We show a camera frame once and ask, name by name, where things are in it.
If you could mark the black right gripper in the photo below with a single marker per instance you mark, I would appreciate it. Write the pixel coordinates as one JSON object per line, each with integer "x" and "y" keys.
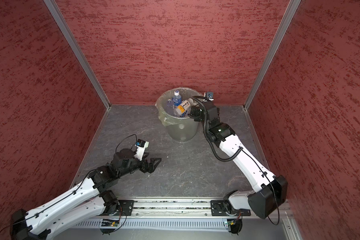
{"x": 197, "y": 110}

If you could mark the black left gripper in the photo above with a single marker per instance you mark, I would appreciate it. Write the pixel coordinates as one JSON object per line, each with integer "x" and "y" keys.
{"x": 151, "y": 168}

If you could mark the yellow white label bottle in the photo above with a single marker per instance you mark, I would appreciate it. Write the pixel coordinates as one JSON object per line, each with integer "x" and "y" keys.
{"x": 182, "y": 109}

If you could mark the blue label bottle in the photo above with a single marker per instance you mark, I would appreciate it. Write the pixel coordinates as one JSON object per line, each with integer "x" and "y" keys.
{"x": 176, "y": 98}

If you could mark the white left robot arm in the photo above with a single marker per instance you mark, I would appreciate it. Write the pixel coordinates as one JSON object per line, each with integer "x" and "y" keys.
{"x": 91, "y": 197}

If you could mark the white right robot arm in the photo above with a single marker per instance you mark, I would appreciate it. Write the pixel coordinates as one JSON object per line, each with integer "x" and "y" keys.
{"x": 268, "y": 191}

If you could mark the clear bin liner bag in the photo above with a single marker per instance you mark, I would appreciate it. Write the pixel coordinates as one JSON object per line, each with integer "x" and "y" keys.
{"x": 168, "y": 103}

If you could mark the grey mesh waste bin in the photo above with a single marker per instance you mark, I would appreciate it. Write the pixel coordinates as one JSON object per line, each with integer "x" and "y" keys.
{"x": 181, "y": 129}

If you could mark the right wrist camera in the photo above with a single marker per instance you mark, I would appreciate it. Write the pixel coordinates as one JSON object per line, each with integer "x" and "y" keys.
{"x": 209, "y": 96}

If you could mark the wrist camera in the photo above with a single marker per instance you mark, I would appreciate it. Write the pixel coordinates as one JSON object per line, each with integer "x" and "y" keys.
{"x": 209, "y": 96}
{"x": 141, "y": 146}

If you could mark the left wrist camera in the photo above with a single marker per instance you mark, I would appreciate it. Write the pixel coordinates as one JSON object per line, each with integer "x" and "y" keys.
{"x": 141, "y": 146}

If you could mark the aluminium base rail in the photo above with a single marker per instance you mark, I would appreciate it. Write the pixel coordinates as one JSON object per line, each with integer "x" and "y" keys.
{"x": 190, "y": 208}

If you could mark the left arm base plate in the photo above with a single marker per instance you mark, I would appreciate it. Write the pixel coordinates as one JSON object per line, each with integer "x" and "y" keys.
{"x": 123, "y": 207}

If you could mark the perforated cable duct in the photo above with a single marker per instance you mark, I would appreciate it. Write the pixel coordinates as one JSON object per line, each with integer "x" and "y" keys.
{"x": 213, "y": 225}

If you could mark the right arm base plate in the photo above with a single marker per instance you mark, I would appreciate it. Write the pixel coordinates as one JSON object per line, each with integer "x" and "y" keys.
{"x": 221, "y": 208}

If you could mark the right aluminium corner post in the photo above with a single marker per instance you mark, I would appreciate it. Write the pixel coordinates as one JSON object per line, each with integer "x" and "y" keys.
{"x": 278, "y": 37}

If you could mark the aluminium corner post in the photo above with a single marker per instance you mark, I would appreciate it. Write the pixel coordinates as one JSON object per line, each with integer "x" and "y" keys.
{"x": 278, "y": 37}
{"x": 69, "y": 36}

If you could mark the left aluminium corner post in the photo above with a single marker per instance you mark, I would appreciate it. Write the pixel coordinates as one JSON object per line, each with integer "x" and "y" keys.
{"x": 69, "y": 36}

